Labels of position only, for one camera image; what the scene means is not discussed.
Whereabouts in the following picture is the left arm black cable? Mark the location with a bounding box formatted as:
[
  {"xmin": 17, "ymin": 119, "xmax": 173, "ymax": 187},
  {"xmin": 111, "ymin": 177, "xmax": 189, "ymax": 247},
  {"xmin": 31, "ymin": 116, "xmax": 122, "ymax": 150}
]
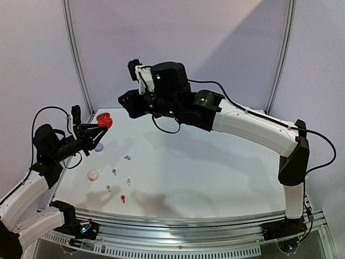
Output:
[{"xmin": 31, "ymin": 105, "xmax": 83, "ymax": 169}]

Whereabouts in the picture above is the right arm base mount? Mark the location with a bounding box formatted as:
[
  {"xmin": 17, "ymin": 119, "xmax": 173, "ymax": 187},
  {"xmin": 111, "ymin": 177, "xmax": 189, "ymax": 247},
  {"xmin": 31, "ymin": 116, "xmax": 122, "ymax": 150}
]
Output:
[{"xmin": 261, "ymin": 217, "xmax": 307, "ymax": 241}]

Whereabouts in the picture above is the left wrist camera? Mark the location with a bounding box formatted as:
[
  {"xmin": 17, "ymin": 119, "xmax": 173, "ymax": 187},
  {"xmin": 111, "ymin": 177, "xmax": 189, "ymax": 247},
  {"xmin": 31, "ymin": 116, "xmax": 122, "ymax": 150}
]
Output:
[{"xmin": 67, "ymin": 105, "xmax": 81, "ymax": 134}]

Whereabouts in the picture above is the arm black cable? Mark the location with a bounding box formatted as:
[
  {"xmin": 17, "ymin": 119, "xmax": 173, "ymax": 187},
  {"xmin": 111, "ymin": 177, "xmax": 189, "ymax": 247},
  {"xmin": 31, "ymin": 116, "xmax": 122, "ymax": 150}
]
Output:
[
  {"xmin": 150, "ymin": 78, "xmax": 337, "ymax": 173},
  {"xmin": 31, "ymin": 105, "xmax": 83, "ymax": 169}
]

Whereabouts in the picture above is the left aluminium corner post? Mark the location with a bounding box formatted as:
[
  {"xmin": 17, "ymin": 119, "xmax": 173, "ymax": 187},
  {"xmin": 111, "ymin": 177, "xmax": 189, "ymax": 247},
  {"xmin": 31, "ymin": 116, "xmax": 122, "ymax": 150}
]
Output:
[{"xmin": 61, "ymin": 0, "xmax": 95, "ymax": 116}]

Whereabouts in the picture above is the aluminium corner post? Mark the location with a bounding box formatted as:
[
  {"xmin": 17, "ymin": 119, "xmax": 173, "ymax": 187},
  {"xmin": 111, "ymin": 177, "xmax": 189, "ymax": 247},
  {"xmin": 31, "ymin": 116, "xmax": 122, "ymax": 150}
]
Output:
[
  {"xmin": 61, "ymin": 0, "xmax": 95, "ymax": 116},
  {"xmin": 265, "ymin": 0, "xmax": 296, "ymax": 114}
]

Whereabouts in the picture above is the pink-white earbud charging case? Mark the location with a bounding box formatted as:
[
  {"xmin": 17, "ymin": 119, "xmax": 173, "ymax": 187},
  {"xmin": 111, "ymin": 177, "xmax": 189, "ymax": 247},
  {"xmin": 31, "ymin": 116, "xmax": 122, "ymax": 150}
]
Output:
[{"xmin": 87, "ymin": 170, "xmax": 99, "ymax": 181}]

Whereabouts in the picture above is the aluminium front rail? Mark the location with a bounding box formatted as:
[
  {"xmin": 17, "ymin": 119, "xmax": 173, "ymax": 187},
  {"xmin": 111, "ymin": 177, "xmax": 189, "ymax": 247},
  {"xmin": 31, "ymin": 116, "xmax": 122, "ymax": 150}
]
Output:
[{"xmin": 26, "ymin": 209, "xmax": 337, "ymax": 258}]

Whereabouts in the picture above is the red earbud charging case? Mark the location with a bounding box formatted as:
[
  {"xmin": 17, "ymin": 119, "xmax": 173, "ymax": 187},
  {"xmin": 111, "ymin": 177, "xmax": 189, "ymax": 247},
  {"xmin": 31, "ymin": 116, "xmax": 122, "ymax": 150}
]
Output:
[{"xmin": 96, "ymin": 112, "xmax": 113, "ymax": 129}]

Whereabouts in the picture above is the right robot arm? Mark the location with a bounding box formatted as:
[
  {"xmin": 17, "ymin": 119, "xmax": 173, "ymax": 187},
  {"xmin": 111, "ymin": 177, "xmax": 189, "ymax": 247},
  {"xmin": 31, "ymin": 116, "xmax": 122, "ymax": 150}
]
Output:
[{"xmin": 118, "ymin": 59, "xmax": 310, "ymax": 235}]

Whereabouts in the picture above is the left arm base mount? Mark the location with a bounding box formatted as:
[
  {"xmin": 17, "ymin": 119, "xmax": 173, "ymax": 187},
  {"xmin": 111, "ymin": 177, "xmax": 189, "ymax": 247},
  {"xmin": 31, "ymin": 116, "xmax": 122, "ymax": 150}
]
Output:
[{"xmin": 54, "ymin": 219, "xmax": 100, "ymax": 241}]

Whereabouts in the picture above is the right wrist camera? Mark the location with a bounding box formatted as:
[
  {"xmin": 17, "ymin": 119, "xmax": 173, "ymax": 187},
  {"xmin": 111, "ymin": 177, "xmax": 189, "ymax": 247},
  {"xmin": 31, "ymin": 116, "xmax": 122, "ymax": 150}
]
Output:
[{"xmin": 127, "ymin": 59, "xmax": 155, "ymax": 95}]

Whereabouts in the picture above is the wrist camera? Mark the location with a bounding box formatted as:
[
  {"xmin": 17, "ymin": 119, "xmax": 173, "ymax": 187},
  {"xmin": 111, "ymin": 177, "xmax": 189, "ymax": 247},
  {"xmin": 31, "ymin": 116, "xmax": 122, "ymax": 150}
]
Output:
[
  {"xmin": 127, "ymin": 59, "xmax": 155, "ymax": 95},
  {"xmin": 67, "ymin": 105, "xmax": 81, "ymax": 134}
]

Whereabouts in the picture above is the purple earbud charging case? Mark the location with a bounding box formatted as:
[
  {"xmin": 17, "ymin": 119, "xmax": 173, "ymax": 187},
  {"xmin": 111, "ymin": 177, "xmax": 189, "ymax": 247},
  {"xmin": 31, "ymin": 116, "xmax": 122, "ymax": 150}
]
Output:
[{"xmin": 94, "ymin": 143, "xmax": 104, "ymax": 152}]

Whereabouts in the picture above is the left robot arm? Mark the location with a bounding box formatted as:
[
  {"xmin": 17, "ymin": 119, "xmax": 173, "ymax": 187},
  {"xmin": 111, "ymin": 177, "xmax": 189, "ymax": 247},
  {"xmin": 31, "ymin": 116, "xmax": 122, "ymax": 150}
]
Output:
[{"xmin": 1, "ymin": 124, "xmax": 108, "ymax": 258}]

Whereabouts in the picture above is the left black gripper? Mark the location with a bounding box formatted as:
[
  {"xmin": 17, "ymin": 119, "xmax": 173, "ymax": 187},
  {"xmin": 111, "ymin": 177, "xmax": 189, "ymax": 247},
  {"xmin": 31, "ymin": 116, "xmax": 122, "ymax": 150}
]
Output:
[{"xmin": 50, "ymin": 123, "xmax": 107, "ymax": 161}]

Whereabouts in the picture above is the right aluminium corner post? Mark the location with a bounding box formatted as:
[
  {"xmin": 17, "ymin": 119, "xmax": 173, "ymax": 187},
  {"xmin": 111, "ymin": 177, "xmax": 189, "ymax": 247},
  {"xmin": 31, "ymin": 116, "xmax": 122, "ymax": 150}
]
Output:
[{"xmin": 265, "ymin": 0, "xmax": 296, "ymax": 114}]

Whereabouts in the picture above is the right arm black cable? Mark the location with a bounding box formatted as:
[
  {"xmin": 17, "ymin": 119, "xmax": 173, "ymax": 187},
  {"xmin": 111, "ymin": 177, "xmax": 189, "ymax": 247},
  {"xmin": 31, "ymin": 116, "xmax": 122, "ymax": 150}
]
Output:
[{"xmin": 150, "ymin": 78, "xmax": 337, "ymax": 173}]

